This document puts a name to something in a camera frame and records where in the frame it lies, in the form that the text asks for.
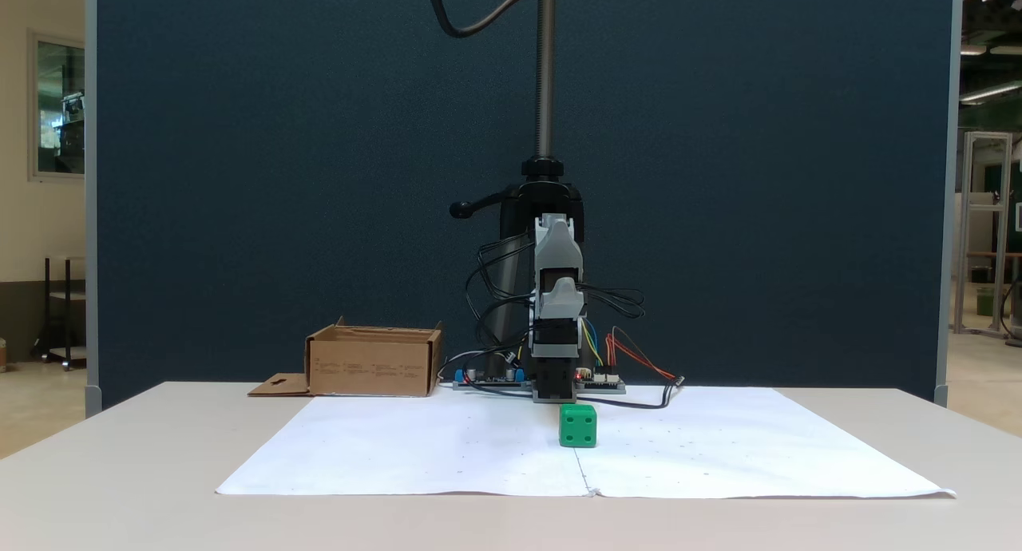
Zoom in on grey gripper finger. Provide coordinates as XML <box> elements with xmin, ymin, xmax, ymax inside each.
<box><xmin>539</xmin><ymin>278</ymin><xmax>585</xmax><ymax>320</ymax></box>

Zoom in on green dice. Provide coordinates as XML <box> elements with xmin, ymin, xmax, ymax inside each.
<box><xmin>559</xmin><ymin>404</ymin><xmax>598</xmax><ymax>449</ymax></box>

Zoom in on circuit board with white connectors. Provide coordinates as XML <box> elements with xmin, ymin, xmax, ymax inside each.
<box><xmin>576</xmin><ymin>367</ymin><xmax>627</xmax><ymax>394</ymax></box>

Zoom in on brown cardboard box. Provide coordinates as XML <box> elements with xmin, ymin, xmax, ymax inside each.
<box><xmin>248</xmin><ymin>317</ymin><xmax>445</xmax><ymax>398</ymax></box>

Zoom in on black tripod with metal pole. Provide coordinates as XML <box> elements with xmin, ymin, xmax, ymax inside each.
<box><xmin>450</xmin><ymin>0</ymin><xmax>589</xmax><ymax>379</ymax></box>

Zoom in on white paper sheet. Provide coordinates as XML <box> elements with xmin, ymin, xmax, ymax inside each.
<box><xmin>216</xmin><ymin>387</ymin><xmax>957</xmax><ymax>500</ymax></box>

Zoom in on dark blue partition panel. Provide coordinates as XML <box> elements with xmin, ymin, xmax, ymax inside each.
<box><xmin>84</xmin><ymin>0</ymin><xmax>965</xmax><ymax>418</ymax></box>

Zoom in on fluorescent ceiling light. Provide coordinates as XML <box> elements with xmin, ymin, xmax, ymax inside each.
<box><xmin>961</xmin><ymin>80</ymin><xmax>1022</xmax><ymax>105</ymax></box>

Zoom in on black shelf cart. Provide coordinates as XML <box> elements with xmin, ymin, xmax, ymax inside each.
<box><xmin>32</xmin><ymin>256</ymin><xmax>86</xmax><ymax>371</ymax></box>

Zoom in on black servo wire bundle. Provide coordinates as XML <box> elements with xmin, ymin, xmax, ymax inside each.
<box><xmin>466</xmin><ymin>232</ymin><xmax>537</xmax><ymax>376</ymax></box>

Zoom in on yellow blue wires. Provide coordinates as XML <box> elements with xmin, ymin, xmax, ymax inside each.
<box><xmin>581</xmin><ymin>318</ymin><xmax>605</xmax><ymax>368</ymax></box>

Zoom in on black servo wire loop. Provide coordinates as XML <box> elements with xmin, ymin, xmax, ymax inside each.
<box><xmin>578</xmin><ymin>283</ymin><xmax>646</xmax><ymax>321</ymax></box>

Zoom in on orange red wires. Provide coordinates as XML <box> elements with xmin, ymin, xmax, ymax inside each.
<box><xmin>605</xmin><ymin>326</ymin><xmax>678</xmax><ymax>381</ymax></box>

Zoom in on black cable on table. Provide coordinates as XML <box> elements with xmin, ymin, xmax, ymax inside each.
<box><xmin>575</xmin><ymin>377</ymin><xmax>686</xmax><ymax>410</ymax></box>

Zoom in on thick black hanging cable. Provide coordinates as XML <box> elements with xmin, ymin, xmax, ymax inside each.
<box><xmin>422</xmin><ymin>0</ymin><xmax>553</xmax><ymax>39</ymax></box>

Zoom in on aluminium profile frame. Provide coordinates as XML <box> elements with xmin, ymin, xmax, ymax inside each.
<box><xmin>953</xmin><ymin>131</ymin><xmax>1014</xmax><ymax>338</ymax></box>

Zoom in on framed wall window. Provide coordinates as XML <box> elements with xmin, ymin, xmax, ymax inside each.
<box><xmin>28</xmin><ymin>30</ymin><xmax>86</xmax><ymax>183</ymax></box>

